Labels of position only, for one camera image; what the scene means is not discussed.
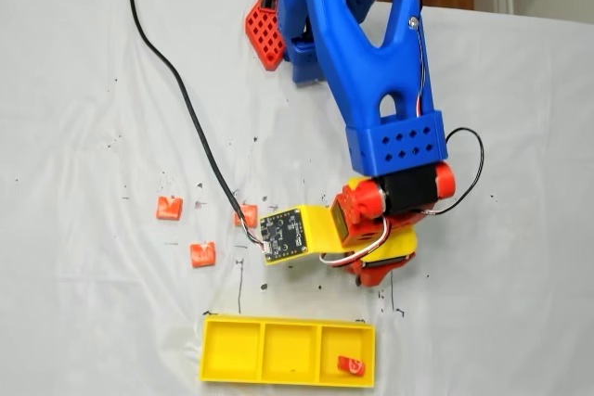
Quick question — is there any red candy Starburst lettering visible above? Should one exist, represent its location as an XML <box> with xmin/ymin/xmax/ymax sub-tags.
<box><xmin>336</xmin><ymin>354</ymin><xmax>368</xmax><ymax>377</ymax></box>

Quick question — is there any orange candy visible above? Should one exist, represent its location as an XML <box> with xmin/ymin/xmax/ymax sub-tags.
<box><xmin>188</xmin><ymin>240</ymin><xmax>217</xmax><ymax>269</ymax></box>
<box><xmin>234</xmin><ymin>203</ymin><xmax>259</xmax><ymax>229</ymax></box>
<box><xmin>155</xmin><ymin>195</ymin><xmax>185</xmax><ymax>222</ymax></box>

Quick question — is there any yellow three-compartment box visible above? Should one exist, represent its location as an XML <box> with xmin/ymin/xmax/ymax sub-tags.
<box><xmin>199</xmin><ymin>314</ymin><xmax>376</xmax><ymax>389</ymax></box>

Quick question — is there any white table cloth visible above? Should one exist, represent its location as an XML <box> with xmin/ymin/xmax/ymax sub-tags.
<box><xmin>0</xmin><ymin>0</ymin><xmax>594</xmax><ymax>396</ymax></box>

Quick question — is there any three-strand servo wire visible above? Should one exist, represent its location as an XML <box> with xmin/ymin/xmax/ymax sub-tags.
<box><xmin>420</xmin><ymin>126</ymin><xmax>486</xmax><ymax>217</ymax></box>
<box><xmin>318</xmin><ymin>215</ymin><xmax>394</xmax><ymax>268</ymax></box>

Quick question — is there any camera board on yellow mount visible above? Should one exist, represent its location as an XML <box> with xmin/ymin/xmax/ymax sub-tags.
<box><xmin>258</xmin><ymin>203</ymin><xmax>347</xmax><ymax>268</ymax></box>

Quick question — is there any black camera cable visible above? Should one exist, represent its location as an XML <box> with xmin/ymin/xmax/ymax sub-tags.
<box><xmin>106</xmin><ymin>0</ymin><xmax>270</xmax><ymax>252</ymax></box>

